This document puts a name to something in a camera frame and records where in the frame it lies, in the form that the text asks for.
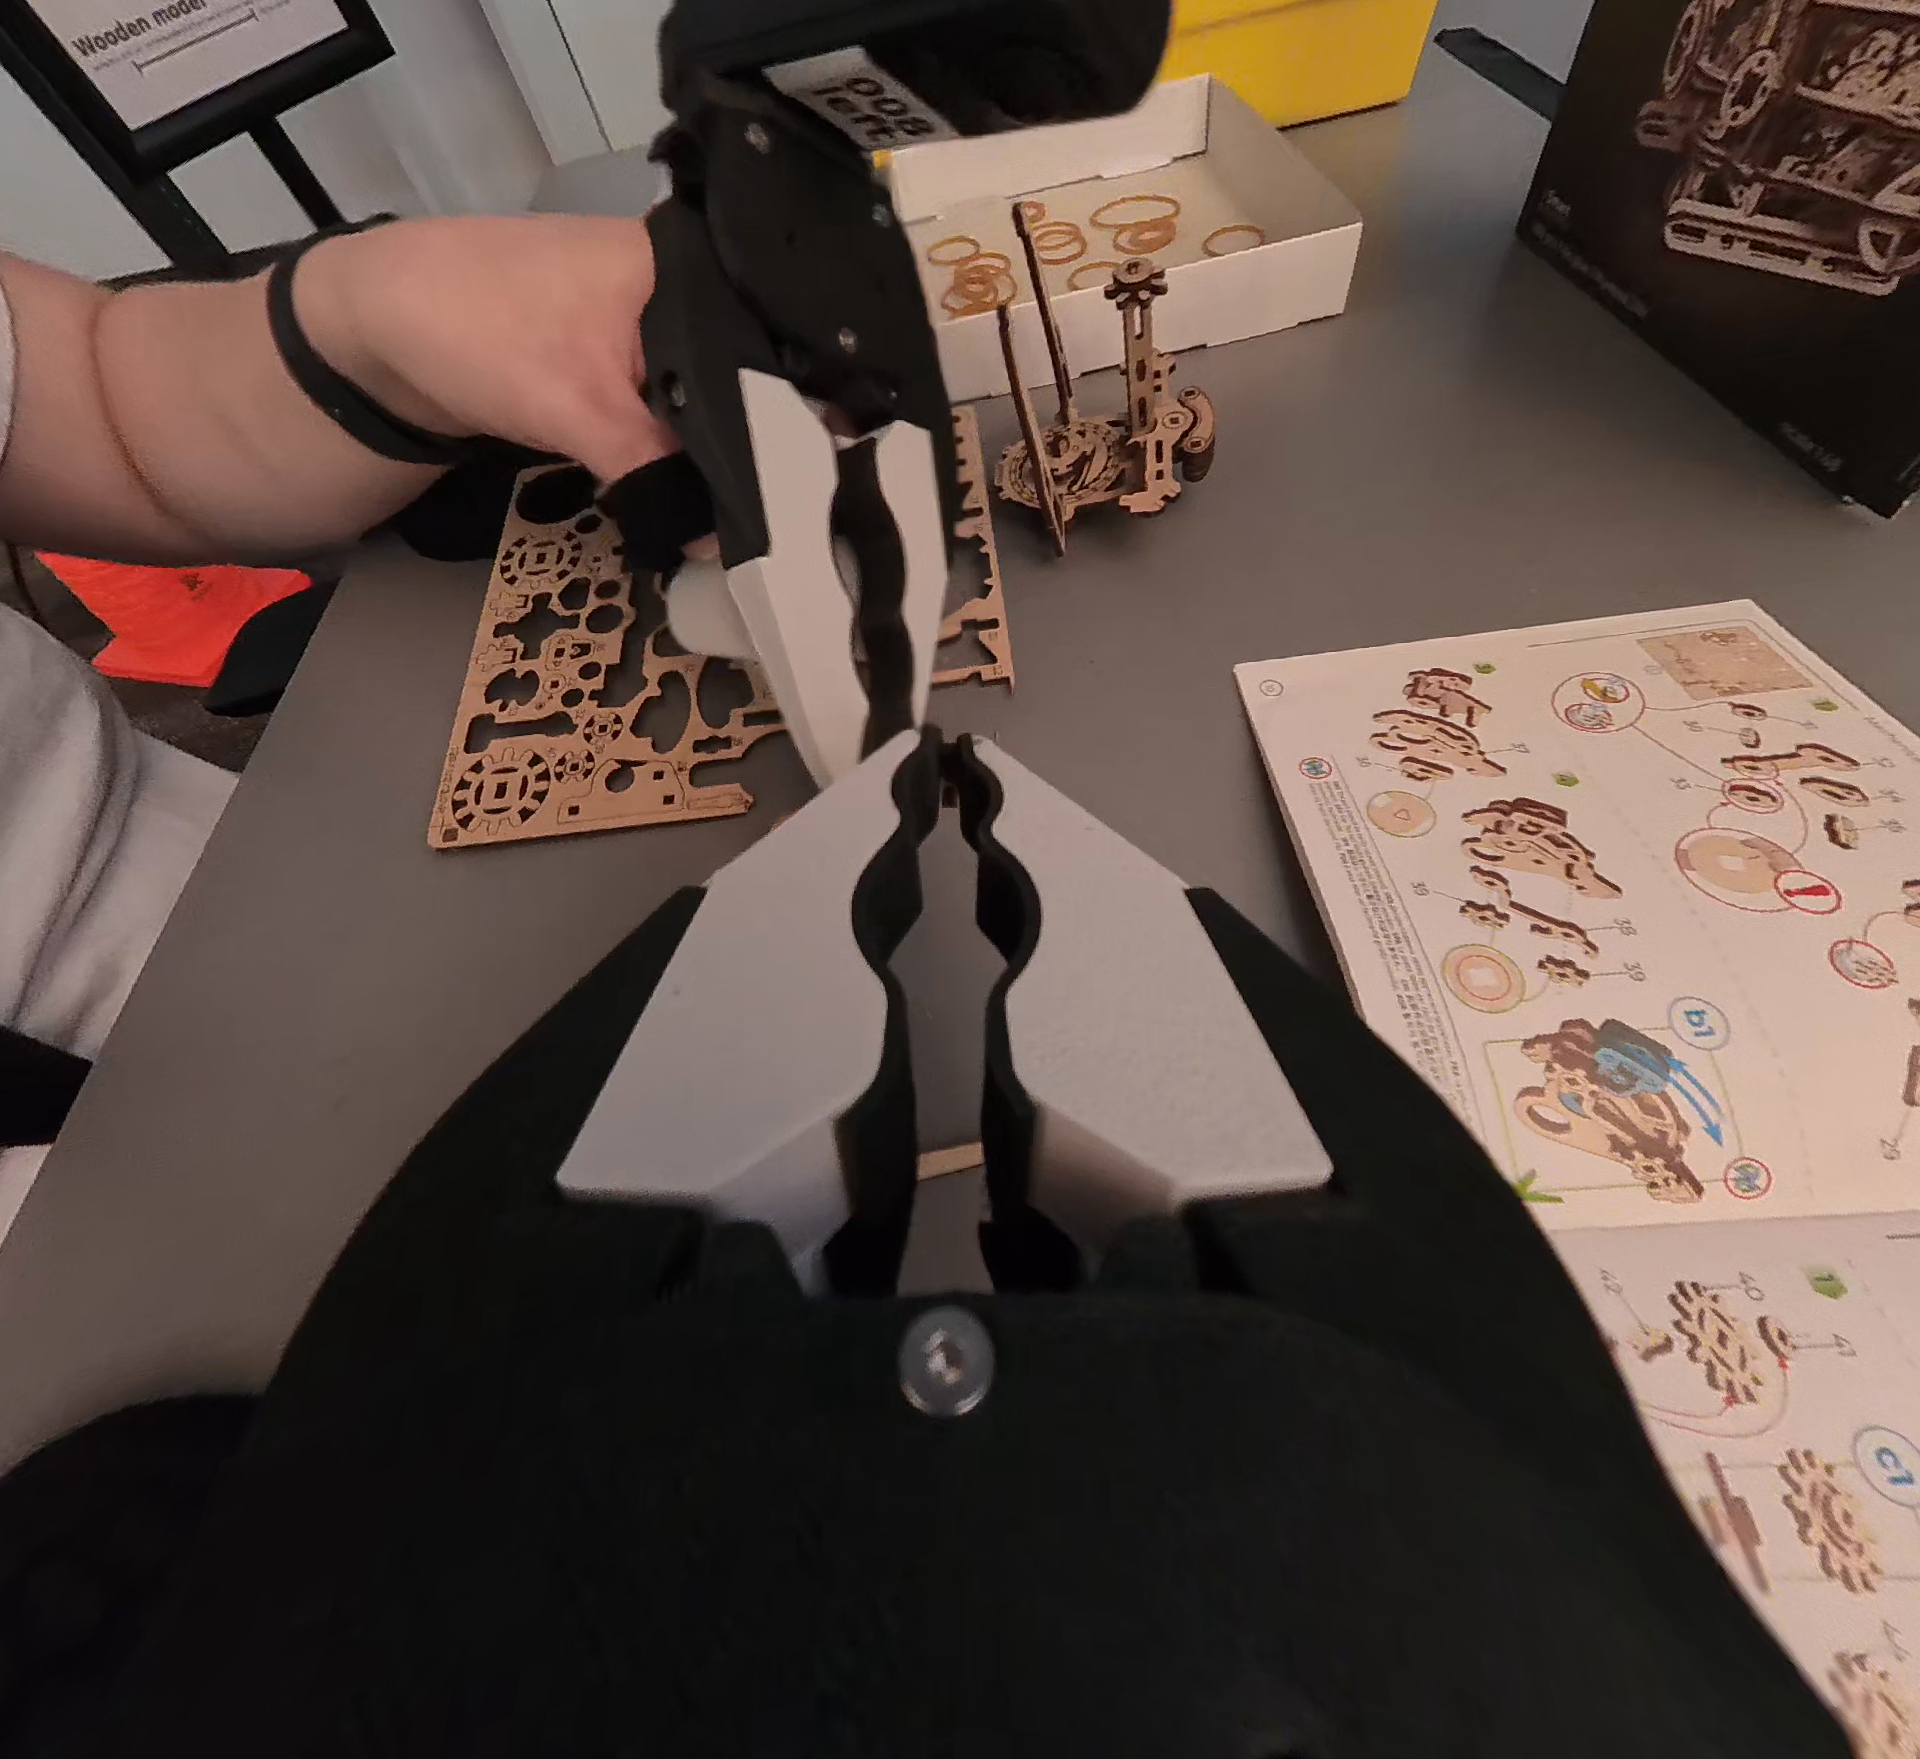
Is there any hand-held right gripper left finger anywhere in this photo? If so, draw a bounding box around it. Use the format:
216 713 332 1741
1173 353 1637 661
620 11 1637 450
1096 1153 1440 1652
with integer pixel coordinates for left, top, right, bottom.
554 725 949 1297

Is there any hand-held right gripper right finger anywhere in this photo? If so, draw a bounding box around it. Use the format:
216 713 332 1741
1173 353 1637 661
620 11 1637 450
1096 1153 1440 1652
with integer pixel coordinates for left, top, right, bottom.
968 737 1337 1292

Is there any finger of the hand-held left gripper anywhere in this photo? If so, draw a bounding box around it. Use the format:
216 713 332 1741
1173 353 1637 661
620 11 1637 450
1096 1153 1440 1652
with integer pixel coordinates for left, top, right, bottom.
731 365 902 794
869 422 956 739

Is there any laser-cut wooden parts sheet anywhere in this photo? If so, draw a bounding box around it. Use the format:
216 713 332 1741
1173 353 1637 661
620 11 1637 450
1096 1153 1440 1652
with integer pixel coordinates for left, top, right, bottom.
426 406 1018 850

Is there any person's left forearm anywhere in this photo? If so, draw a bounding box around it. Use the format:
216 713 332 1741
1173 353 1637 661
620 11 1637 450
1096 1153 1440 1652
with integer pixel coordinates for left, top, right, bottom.
0 245 452 562

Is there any partly built wooden model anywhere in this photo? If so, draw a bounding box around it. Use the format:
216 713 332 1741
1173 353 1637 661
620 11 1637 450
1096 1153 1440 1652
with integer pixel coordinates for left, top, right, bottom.
989 200 1219 559

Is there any person's left hand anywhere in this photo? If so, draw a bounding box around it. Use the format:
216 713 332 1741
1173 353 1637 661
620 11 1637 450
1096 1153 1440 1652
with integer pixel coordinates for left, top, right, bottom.
306 212 684 472

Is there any white cardboard box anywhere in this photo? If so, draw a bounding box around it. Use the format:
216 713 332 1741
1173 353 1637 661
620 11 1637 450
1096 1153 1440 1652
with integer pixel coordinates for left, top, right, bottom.
869 72 1367 359

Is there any open instruction booklet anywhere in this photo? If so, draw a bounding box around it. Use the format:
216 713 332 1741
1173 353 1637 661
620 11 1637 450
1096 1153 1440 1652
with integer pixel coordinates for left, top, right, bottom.
1233 597 1920 1759

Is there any black wristband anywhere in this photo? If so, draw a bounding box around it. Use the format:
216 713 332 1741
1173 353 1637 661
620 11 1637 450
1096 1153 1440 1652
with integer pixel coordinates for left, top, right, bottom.
266 226 504 469

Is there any orange plastic object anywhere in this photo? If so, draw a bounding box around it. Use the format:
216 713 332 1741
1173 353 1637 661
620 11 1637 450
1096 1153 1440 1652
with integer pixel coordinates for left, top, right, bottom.
32 548 317 697

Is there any person's pale clothing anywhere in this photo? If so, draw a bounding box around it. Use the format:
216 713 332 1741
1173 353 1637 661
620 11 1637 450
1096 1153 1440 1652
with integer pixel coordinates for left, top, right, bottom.
0 597 242 1243

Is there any black framed sign stand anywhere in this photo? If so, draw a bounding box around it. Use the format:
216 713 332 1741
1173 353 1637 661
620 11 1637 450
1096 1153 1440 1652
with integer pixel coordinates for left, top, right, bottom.
0 0 398 276

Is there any black flat bar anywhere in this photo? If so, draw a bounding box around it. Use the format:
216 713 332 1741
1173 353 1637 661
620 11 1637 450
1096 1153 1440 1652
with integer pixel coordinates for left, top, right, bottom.
1431 27 1576 127

